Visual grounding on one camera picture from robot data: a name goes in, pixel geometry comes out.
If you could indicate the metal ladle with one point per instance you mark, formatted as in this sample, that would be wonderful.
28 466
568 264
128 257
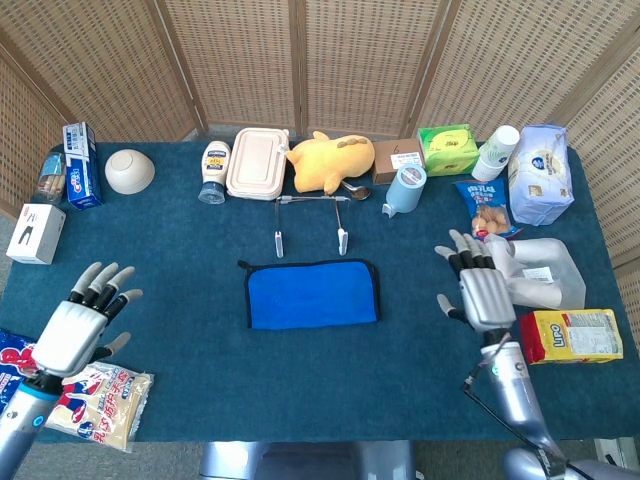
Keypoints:
360 192

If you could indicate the stack of paper cups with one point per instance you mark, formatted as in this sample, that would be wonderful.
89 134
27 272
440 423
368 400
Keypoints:
495 155

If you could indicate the yellow plush toy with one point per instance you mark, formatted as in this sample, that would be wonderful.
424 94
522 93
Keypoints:
330 160

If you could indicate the light blue cylinder holder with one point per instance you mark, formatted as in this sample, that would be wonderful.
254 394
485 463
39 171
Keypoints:
406 192

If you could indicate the yellow red biscuit pack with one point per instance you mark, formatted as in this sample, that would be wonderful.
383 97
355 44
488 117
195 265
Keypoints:
570 337

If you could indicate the white mayonnaise squeeze bottle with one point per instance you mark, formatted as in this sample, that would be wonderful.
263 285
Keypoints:
215 165

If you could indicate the brown cardboard box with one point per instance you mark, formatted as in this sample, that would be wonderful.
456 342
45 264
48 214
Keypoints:
395 160

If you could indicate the pale lavender large bag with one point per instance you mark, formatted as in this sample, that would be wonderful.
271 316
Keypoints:
542 175

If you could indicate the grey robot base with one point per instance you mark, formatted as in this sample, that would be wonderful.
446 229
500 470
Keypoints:
310 462

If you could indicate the wicker folding screen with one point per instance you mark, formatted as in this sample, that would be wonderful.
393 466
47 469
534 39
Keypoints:
250 60

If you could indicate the green tissue pack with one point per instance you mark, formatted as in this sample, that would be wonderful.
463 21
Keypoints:
447 150

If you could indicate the translucent white plastic bag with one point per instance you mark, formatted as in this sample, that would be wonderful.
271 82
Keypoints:
545 275

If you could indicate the clear jar with sticks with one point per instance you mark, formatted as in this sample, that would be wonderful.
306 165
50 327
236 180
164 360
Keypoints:
51 180

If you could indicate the beige upturned bowl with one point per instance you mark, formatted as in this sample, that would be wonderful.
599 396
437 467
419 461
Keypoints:
130 172

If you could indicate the beige lunch box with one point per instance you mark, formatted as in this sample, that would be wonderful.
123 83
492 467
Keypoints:
255 165

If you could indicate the metal rack with white feet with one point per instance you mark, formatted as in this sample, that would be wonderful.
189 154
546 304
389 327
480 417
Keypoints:
279 245

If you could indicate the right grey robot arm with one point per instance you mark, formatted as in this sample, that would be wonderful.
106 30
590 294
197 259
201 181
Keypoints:
520 395

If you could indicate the grey and blue cloth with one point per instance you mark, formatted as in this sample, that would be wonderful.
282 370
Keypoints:
310 295

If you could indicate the blue toothpaste box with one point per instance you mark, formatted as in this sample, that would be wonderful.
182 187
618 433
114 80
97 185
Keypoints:
82 170

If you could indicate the blue carpet table cover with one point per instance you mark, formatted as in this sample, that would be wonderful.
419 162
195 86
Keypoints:
200 375

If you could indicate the white box with black print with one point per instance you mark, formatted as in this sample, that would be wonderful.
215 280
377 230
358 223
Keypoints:
37 235

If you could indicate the red white blue noodle bag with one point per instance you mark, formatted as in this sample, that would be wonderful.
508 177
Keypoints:
110 405

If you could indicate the blue cookie snack bag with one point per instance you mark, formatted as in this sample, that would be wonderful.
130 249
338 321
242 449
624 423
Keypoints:
485 215

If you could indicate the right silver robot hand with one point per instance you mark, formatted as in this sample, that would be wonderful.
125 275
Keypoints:
487 300

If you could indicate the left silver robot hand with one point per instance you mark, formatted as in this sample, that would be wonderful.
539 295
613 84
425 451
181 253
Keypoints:
67 340

